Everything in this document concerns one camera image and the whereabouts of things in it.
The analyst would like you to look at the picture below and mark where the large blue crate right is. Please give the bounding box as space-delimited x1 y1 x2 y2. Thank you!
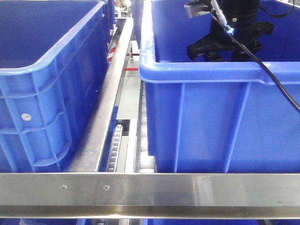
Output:
139 0 300 173

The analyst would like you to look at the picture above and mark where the roller conveyor track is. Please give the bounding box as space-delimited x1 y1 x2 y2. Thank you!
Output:
106 120 130 173

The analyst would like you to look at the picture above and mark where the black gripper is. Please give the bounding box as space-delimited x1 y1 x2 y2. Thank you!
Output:
187 21 275 61

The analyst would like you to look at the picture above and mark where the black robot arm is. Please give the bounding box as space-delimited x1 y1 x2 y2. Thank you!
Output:
185 0 275 61

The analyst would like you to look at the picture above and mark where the steel front rack rail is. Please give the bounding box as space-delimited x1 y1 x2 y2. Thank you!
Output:
0 172 300 219

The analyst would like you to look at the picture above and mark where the large blue crate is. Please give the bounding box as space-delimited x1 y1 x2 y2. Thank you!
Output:
139 0 300 173
0 0 108 173

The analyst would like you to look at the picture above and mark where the large blue crate left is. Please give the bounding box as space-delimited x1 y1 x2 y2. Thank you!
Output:
0 0 108 173

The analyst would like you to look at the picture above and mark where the steel divider rail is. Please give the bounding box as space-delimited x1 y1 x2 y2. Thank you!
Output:
69 18 133 173

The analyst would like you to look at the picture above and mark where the black cable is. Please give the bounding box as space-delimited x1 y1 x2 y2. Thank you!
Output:
210 0 300 112

